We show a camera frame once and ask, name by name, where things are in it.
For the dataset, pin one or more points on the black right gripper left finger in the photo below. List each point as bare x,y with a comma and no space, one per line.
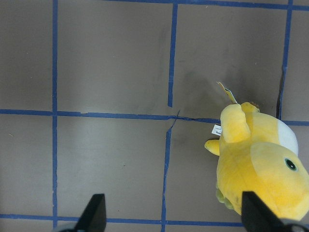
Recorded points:
93,218

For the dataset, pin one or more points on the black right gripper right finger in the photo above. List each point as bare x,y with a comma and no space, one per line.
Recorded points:
256,216

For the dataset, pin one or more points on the yellow plush penguin toy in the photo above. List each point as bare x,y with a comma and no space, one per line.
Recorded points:
259,153

